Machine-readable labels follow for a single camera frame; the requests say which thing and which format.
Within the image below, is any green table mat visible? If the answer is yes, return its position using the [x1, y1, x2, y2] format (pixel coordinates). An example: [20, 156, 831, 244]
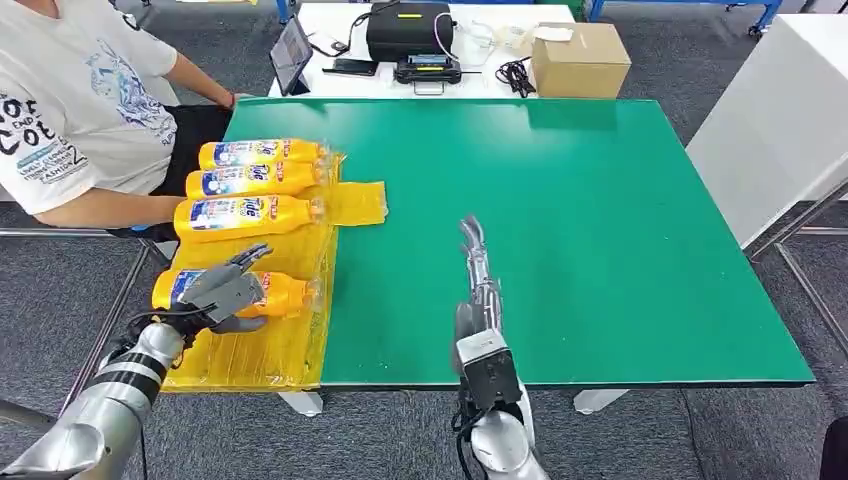
[223, 97, 816, 389]

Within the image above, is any dark robot body part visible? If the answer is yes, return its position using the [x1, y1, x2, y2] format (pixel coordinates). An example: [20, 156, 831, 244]
[819, 415, 848, 480]

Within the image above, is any black carry bag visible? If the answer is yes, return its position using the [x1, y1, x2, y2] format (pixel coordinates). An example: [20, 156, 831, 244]
[365, 0, 457, 64]

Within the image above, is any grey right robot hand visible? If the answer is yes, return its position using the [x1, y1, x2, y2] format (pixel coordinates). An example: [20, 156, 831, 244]
[451, 215, 503, 376]

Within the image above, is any black remote controller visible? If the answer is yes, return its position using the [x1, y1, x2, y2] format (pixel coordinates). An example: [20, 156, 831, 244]
[393, 54, 484, 97]

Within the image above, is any black smartphone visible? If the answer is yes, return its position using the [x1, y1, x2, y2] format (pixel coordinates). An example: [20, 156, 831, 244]
[322, 57, 380, 77]

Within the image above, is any orange drink bottle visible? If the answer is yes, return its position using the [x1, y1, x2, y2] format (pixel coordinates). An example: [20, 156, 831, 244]
[185, 160, 329, 200]
[150, 268, 326, 321]
[198, 137, 329, 171]
[173, 195, 327, 244]

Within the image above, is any white table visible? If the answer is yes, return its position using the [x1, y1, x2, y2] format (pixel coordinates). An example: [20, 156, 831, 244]
[266, 3, 578, 101]

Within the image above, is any black cable bundle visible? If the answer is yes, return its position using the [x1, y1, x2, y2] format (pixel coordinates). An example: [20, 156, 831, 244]
[494, 57, 538, 99]

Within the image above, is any clear plastic packet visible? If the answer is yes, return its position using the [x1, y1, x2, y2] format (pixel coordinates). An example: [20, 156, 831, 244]
[496, 23, 537, 58]

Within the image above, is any white cable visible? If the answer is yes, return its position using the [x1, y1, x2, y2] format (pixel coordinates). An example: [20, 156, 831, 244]
[433, 11, 463, 62]

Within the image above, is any steel floor frame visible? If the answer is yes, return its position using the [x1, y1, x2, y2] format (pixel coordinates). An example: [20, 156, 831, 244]
[748, 182, 848, 352]
[0, 228, 174, 432]

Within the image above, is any large white cabinet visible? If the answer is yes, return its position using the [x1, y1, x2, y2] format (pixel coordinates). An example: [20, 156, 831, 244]
[685, 13, 848, 250]

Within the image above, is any yellow plastic sheet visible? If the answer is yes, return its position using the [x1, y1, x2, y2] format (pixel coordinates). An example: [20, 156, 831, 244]
[162, 152, 389, 395]

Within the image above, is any brown cardboard box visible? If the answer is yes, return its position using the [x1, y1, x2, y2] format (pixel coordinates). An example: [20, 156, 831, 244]
[529, 21, 633, 101]

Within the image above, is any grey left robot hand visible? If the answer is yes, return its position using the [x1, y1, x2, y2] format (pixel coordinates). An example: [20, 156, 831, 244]
[178, 243, 274, 336]

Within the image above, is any smartphone with pale edge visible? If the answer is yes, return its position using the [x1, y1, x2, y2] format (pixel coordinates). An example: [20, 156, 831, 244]
[307, 29, 351, 58]

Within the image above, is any clear plastic bag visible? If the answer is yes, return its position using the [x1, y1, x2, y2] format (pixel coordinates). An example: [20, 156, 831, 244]
[457, 18, 501, 68]

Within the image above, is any person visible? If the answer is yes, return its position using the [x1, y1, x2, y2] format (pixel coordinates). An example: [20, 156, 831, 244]
[0, 0, 256, 243]

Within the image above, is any black tablet on stand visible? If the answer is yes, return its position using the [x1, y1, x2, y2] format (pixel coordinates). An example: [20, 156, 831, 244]
[269, 14, 315, 97]

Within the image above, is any blue metal table frame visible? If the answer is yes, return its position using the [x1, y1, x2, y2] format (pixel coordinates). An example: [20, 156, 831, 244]
[588, 0, 784, 38]

